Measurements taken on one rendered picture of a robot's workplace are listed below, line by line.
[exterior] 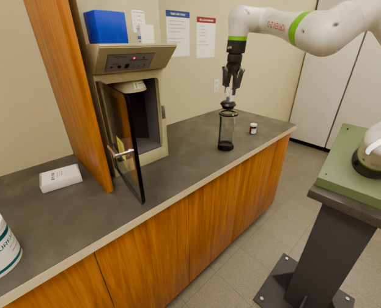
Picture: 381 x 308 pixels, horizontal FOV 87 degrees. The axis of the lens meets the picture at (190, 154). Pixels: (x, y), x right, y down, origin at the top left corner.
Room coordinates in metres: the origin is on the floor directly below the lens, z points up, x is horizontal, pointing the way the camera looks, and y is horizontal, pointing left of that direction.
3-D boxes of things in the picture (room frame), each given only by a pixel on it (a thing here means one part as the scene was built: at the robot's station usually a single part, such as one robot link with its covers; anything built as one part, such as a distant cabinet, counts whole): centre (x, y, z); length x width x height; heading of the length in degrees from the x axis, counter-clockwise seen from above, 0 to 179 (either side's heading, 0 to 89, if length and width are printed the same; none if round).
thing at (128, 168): (0.67, 0.26, 1.19); 0.30 x 0.01 x 0.40; 35
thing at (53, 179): (0.78, 0.61, 0.96); 0.16 x 0.12 x 0.04; 124
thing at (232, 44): (1.12, -0.23, 1.49); 0.12 x 0.09 x 0.06; 132
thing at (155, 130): (1.00, 0.33, 1.19); 0.26 x 0.24 x 0.35; 132
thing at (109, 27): (0.80, 0.28, 1.56); 0.10 x 0.10 x 0.09; 42
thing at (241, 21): (1.12, -0.24, 1.59); 0.13 x 0.11 x 0.14; 99
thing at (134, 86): (1.00, 0.30, 1.34); 0.18 x 0.18 x 0.05
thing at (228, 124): (1.11, -0.22, 1.06); 0.11 x 0.11 x 0.21
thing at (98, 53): (0.87, 0.20, 1.46); 0.32 x 0.11 x 0.10; 132
